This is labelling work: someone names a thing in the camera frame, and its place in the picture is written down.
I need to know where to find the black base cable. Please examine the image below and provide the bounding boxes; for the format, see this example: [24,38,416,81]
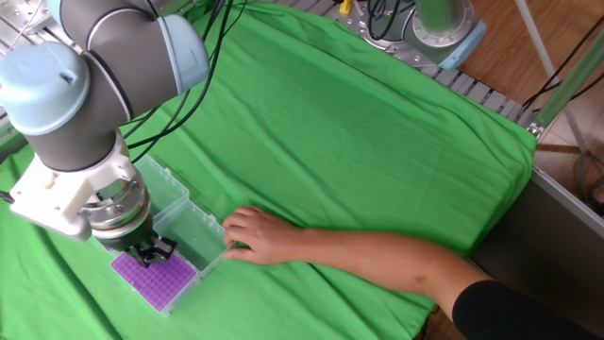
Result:
[365,0,416,42]

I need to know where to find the person's bare hand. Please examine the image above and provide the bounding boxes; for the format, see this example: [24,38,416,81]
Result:
[221,205,306,265]

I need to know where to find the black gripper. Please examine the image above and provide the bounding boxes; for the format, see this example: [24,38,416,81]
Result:
[101,214,178,269]

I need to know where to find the clear tip box purple rack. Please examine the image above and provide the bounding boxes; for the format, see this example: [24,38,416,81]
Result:
[109,198,237,315]

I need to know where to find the person's bare forearm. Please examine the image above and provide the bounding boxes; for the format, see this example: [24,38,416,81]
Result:
[294,229,495,322]

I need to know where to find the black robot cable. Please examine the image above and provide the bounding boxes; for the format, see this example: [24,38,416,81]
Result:
[122,0,227,141]
[126,0,249,164]

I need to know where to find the clear tip box holding tips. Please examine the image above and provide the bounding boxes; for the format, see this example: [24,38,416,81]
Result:
[98,154,191,254]

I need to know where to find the black shirt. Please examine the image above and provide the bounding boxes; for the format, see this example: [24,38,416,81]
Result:
[451,280,604,340]

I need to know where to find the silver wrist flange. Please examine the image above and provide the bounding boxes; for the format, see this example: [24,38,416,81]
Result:
[82,172,152,240]

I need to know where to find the white metal pole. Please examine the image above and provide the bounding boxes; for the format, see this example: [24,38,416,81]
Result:
[512,0,590,153]

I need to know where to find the green wrapped frame post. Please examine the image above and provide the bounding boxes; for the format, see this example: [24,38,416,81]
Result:
[527,27,604,138]

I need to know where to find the green table cloth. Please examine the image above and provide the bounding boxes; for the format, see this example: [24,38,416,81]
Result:
[0,0,539,340]

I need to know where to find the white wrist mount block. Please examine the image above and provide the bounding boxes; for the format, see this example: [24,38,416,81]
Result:
[8,131,138,242]

